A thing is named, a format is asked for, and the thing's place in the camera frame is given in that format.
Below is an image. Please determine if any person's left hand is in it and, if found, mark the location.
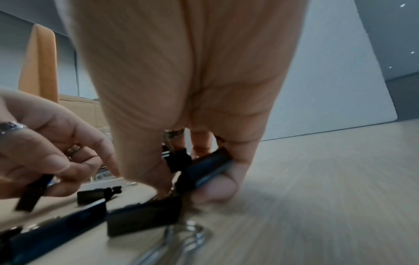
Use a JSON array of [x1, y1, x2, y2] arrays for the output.
[[0, 86, 122, 200]]

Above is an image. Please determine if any person's right hand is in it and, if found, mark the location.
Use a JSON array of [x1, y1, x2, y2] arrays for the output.
[[54, 0, 310, 204]]

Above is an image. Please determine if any cardboard box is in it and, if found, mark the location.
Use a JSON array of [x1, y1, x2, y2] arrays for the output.
[[58, 93, 112, 130]]

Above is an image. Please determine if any white printed package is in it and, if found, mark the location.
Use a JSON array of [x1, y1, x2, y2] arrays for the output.
[[86, 163, 140, 189]]

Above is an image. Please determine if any large black binder clip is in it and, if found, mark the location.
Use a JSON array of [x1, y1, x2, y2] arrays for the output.
[[0, 199, 108, 265]]

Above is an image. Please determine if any silver finger ring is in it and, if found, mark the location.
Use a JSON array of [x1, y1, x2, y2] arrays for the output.
[[0, 121, 29, 136]]

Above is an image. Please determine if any gold finger ring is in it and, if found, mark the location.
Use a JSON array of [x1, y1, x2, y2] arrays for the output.
[[65, 144, 82, 158]]

